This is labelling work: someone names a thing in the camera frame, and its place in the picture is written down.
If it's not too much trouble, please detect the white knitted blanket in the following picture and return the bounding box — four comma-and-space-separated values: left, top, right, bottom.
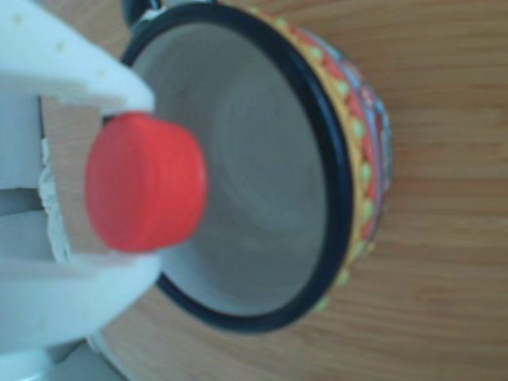
37, 137, 75, 263

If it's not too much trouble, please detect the painted ceramic cup black rim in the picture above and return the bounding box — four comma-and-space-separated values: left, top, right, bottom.
118, 0, 394, 333

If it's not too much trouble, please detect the red bottle cap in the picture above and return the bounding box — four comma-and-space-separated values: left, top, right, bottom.
85, 112, 208, 255

